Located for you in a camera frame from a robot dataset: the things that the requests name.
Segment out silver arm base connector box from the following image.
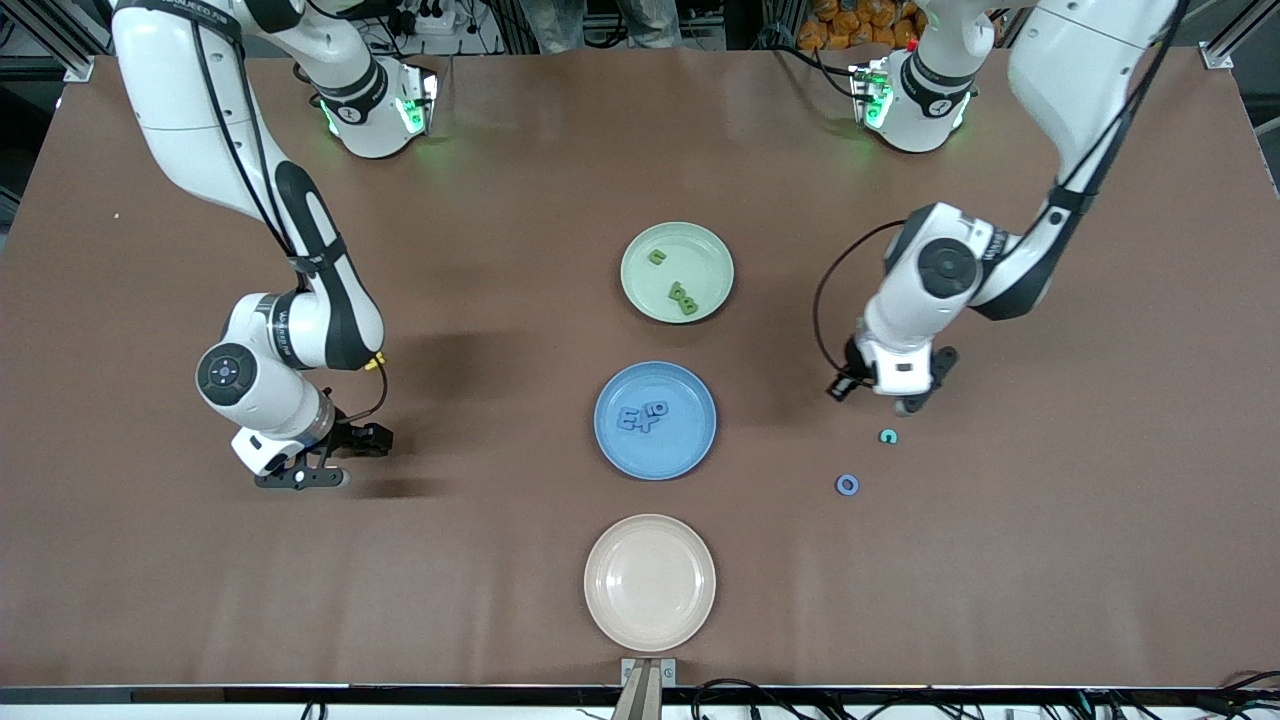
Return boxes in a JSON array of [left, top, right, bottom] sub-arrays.
[[398, 60, 441, 136], [850, 58, 894, 129]]

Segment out blue plate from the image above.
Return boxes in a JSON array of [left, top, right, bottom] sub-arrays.
[[593, 361, 718, 482]]

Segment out pale green plate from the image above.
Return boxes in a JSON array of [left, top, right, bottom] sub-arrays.
[[620, 221, 736, 325]]

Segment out beige plate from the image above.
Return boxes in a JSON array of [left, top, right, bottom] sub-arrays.
[[583, 514, 718, 653]]

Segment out pile of orange objects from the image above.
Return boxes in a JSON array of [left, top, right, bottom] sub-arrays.
[[797, 0, 926, 51]]

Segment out white power strip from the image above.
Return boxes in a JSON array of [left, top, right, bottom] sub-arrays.
[[385, 0, 461, 36]]

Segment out person legs grey trousers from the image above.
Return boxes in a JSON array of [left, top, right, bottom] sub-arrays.
[[520, 0, 683, 53]]

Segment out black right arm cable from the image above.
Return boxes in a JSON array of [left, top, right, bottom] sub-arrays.
[[185, 10, 391, 421]]

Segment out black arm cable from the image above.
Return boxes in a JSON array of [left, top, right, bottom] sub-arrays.
[[811, 0, 1191, 391], [185, 10, 391, 421]]

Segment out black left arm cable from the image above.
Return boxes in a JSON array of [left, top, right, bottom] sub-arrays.
[[811, 0, 1191, 391]]

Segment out black table edge rail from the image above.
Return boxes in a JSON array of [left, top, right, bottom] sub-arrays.
[[0, 684, 1280, 707]]

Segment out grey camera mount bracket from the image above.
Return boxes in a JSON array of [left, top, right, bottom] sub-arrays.
[[620, 657, 677, 720]]

